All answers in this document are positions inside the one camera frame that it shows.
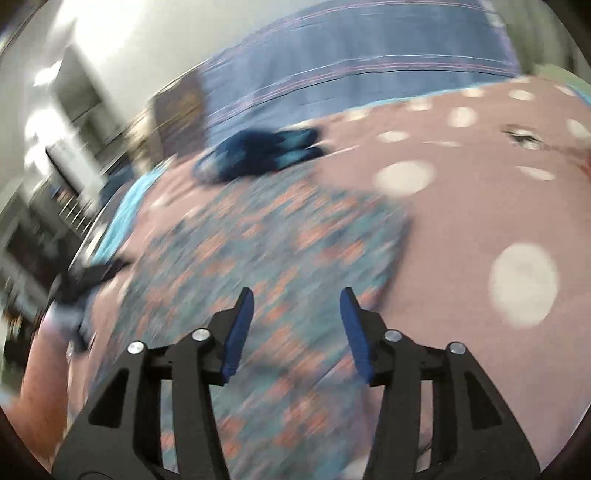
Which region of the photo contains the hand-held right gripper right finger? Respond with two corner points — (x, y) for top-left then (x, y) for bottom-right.
(339, 286), (541, 480)

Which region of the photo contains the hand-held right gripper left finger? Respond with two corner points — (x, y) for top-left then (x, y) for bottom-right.
(52, 287), (256, 480)

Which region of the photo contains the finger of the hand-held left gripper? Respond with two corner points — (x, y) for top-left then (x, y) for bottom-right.
(90, 258), (134, 288)

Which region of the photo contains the teal floral garment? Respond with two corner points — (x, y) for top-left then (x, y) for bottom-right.
(99, 174), (414, 480)

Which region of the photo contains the person's left forearm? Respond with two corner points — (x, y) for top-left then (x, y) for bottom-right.
(7, 318), (72, 469)

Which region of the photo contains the turquoise bedsheet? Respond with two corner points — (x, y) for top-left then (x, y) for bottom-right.
(95, 168), (160, 266)

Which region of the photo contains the dark shelf unit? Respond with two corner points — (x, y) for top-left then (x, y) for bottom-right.
(0, 138), (109, 319)

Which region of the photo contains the dark printed pillow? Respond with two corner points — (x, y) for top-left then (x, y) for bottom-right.
(153, 74), (209, 160)

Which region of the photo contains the pink white-dotted blanket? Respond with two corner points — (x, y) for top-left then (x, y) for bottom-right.
(28, 76), (591, 480)

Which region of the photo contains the navy star-print cloth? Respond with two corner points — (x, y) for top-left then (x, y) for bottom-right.
(194, 128), (326, 184)

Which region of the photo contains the blue plaid pillow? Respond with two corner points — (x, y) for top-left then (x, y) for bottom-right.
(196, 0), (520, 141)

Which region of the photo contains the pale green cloth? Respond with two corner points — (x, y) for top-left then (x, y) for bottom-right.
(533, 62), (583, 95)

